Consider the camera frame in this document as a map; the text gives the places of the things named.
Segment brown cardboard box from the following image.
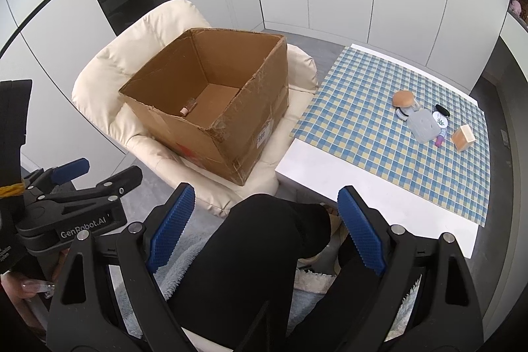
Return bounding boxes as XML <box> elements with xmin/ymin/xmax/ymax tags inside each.
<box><xmin>119</xmin><ymin>27</ymin><xmax>289</xmax><ymax>186</ymax></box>

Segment tan round sponge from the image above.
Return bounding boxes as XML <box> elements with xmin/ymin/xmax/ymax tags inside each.
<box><xmin>392</xmin><ymin>90</ymin><xmax>415</xmax><ymax>109</ymax></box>

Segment person's left hand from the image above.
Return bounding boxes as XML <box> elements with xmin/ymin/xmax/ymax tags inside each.
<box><xmin>0</xmin><ymin>249</ymin><xmax>69</xmax><ymax>300</ymax></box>

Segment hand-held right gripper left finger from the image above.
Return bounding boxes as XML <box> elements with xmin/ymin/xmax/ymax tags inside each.
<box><xmin>46</xmin><ymin>183</ymin><xmax>199</xmax><ymax>352</ymax></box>

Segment grey square plastic case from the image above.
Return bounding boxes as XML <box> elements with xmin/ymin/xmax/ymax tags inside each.
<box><xmin>408</xmin><ymin>109</ymin><xmax>439</xmax><ymax>144</ymax></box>

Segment pink cube box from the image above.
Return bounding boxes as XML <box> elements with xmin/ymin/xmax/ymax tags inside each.
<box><xmin>451</xmin><ymin>124</ymin><xmax>475</xmax><ymax>152</ymax></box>

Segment cream padded chair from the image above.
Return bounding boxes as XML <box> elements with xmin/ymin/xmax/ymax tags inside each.
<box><xmin>71</xmin><ymin>0</ymin><xmax>319</xmax><ymax>218</ymax></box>

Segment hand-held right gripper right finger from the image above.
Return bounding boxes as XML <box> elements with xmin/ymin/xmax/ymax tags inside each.
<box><xmin>334</xmin><ymin>186</ymin><xmax>485</xmax><ymax>352</ymax></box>

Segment blue yellow checked tablecloth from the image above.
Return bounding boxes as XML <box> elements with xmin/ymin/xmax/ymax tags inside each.
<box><xmin>289</xmin><ymin>46</ymin><xmax>489</xmax><ymax>228</ymax></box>

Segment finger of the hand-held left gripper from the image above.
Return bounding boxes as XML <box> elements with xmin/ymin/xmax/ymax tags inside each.
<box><xmin>37</xmin><ymin>166</ymin><xmax>143</xmax><ymax>208</ymax></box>
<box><xmin>25</xmin><ymin>157</ymin><xmax>90</xmax><ymax>192</ymax></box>

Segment person's right leg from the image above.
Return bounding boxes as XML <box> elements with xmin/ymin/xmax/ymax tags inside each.
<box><xmin>284</xmin><ymin>237</ymin><xmax>417</xmax><ymax>352</ymax></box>

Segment person's legs black trousers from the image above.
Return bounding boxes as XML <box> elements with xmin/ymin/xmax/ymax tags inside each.
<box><xmin>171</xmin><ymin>193</ymin><xmax>333</xmax><ymax>348</ymax></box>
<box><xmin>111</xmin><ymin>230</ymin><xmax>421</xmax><ymax>352</ymax></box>

